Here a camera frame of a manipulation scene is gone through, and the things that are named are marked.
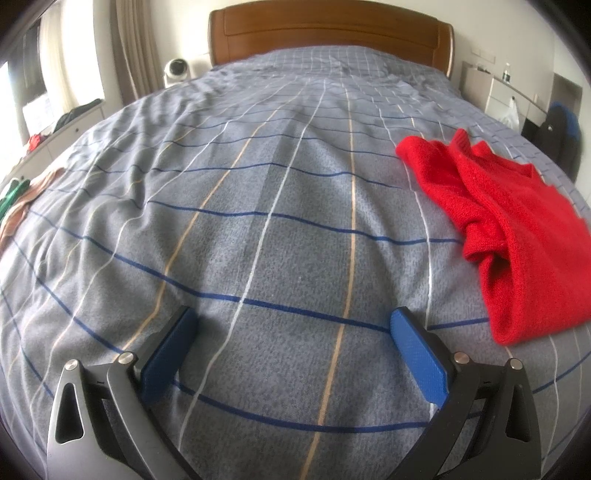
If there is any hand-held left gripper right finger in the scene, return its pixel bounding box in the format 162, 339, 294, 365
390, 307, 543, 480

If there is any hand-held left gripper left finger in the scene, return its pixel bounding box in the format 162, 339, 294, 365
46, 305, 199, 480

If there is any red sweater with white rabbit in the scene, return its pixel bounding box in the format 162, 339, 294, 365
396, 128, 591, 347

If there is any grey plaid duvet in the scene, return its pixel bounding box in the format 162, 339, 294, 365
0, 45, 591, 480

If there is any beige cloth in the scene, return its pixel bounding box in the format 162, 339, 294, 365
0, 167, 65, 250

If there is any green cloth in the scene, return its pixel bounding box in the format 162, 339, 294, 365
0, 178, 31, 215

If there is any white dresser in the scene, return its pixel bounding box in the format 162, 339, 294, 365
0, 99, 107, 185

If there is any white plastic bag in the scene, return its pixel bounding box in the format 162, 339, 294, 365
501, 96, 520, 130

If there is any black cloth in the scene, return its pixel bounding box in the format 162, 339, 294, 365
51, 98, 102, 132

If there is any white bedside cabinet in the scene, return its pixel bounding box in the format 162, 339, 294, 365
462, 61, 550, 134

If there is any white round fan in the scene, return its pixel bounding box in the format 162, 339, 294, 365
163, 58, 189, 88

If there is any beige curtain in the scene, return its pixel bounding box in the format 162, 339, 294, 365
113, 0, 160, 100

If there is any wooden headboard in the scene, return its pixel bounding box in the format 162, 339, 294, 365
208, 0, 455, 79

